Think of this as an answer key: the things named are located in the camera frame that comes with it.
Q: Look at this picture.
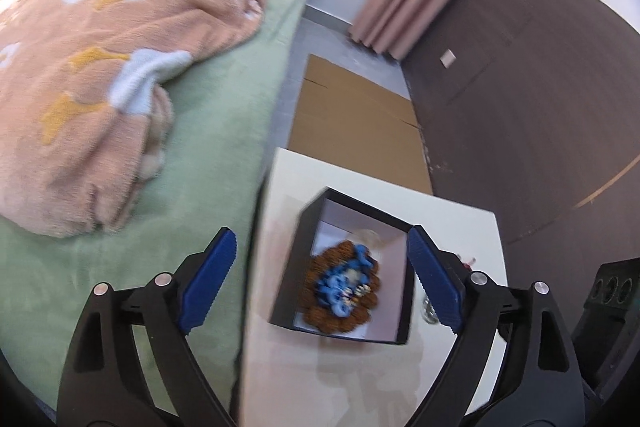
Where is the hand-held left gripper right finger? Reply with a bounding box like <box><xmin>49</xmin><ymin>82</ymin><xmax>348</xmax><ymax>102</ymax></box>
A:
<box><xmin>406</xmin><ymin>225</ymin><xmax>587</xmax><ymax>427</ymax></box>

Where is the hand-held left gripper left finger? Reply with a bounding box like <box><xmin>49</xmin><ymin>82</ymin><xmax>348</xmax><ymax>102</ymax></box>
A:
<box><xmin>56</xmin><ymin>227</ymin><xmax>238</xmax><ymax>427</ymax></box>

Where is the black jewelry box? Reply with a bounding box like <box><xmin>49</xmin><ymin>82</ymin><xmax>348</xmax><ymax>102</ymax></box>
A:
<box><xmin>270</xmin><ymin>188</ymin><xmax>417</xmax><ymax>346</ymax></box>

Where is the blue bead bracelet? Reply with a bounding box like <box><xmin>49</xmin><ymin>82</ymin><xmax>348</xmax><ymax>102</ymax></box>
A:
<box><xmin>316</xmin><ymin>244</ymin><xmax>376</xmax><ymax>318</ymax></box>

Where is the brown bead bracelet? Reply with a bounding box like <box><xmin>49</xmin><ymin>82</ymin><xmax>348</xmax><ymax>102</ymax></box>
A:
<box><xmin>302</xmin><ymin>243</ymin><xmax>382</xmax><ymax>335</ymax></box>

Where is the small clear glass item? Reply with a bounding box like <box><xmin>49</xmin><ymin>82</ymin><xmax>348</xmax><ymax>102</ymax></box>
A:
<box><xmin>421</xmin><ymin>282</ymin><xmax>441</xmax><ymax>326</ymax></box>

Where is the small clear ornament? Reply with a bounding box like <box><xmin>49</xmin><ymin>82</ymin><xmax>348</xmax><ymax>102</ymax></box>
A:
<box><xmin>350</xmin><ymin>229</ymin><xmax>386</xmax><ymax>253</ymax></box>

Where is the green bed sheet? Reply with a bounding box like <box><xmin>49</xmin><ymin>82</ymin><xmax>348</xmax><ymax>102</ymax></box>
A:
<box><xmin>0</xmin><ymin>0</ymin><xmax>323</xmax><ymax>414</ymax></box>

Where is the white table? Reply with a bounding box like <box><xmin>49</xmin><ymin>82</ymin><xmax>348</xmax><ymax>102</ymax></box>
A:
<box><xmin>239</xmin><ymin>147</ymin><xmax>511</xmax><ymax>427</ymax></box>

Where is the flat cardboard sheet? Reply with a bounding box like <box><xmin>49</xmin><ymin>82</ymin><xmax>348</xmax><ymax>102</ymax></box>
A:
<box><xmin>289</xmin><ymin>54</ymin><xmax>435</xmax><ymax>196</ymax></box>

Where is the peach duck print blanket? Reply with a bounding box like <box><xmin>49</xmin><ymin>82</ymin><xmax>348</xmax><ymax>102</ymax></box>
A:
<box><xmin>0</xmin><ymin>0</ymin><xmax>271</xmax><ymax>239</ymax></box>

